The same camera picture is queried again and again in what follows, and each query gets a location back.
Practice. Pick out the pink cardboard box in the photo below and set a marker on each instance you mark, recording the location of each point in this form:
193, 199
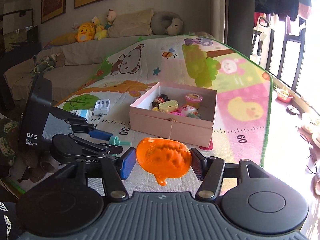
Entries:
146, 119

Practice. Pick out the pink fish toy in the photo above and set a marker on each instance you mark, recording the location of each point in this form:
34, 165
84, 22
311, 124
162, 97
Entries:
189, 111

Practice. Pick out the small yellow plush toy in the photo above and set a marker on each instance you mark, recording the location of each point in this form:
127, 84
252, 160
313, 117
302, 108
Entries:
100, 31

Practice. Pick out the white battery charger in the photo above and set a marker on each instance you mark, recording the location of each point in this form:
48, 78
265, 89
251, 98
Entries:
102, 107

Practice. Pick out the blue white tissue pack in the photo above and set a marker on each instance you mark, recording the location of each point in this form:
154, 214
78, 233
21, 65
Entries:
84, 113

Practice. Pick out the black-haired doll figure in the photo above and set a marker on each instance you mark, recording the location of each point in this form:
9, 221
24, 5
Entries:
160, 99

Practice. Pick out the cream yellow toy case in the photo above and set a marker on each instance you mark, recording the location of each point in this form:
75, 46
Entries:
168, 106

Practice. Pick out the white bear plush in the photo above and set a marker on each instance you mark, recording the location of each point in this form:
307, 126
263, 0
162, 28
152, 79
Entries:
175, 28

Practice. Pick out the green crumpled cloth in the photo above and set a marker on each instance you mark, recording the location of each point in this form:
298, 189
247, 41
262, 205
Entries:
48, 63

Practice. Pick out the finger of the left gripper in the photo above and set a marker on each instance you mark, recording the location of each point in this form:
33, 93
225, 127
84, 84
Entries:
85, 147
78, 124

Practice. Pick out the cartoon play mat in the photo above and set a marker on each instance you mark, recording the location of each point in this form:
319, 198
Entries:
244, 95

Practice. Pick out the small doll plush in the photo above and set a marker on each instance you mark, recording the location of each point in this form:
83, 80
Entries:
111, 16

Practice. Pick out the pink lidded cup toy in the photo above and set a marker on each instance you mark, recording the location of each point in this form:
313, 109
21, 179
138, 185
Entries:
193, 100

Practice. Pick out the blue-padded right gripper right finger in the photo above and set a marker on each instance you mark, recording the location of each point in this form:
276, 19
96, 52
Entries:
211, 171

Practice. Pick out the beige covered sofa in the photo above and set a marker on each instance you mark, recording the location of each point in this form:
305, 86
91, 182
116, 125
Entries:
75, 64

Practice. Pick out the teal plastic toy piece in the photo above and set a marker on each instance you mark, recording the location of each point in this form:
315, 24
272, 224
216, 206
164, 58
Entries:
114, 140

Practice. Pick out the red bowl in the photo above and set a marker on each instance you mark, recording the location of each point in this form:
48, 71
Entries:
284, 96

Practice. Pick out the yellow duck plush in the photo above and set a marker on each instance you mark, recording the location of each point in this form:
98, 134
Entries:
85, 32

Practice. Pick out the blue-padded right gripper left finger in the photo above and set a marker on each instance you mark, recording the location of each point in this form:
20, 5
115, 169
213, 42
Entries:
112, 170

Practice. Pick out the orange translucent toy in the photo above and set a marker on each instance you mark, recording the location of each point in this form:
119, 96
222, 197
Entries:
164, 158

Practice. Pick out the beige pillow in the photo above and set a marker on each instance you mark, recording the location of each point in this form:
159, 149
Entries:
133, 24

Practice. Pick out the grey neck pillow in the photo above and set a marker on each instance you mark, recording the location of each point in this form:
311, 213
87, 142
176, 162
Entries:
161, 21

